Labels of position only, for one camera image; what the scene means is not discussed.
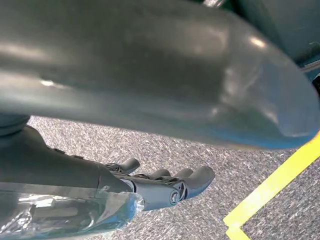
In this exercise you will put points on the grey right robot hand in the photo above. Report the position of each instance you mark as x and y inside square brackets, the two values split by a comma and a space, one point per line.
[124, 66]

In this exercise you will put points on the clear plastic cover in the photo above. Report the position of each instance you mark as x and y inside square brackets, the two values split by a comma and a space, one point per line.
[75, 212]

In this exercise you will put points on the yellow floor tape square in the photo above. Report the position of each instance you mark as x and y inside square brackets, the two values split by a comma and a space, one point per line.
[275, 180]

